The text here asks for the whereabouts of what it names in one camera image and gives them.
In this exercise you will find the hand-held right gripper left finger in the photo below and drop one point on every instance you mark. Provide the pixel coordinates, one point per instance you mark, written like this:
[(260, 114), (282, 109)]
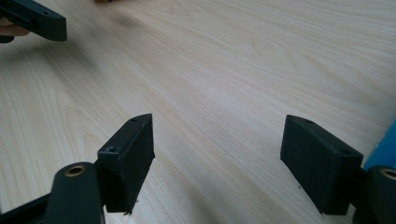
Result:
[(127, 161)]

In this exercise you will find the blue wet wipe pack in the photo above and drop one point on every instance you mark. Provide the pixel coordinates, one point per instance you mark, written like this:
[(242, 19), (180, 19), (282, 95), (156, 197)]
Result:
[(384, 149)]

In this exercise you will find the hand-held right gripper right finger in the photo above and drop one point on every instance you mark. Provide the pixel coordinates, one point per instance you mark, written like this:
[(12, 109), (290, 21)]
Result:
[(320, 161)]

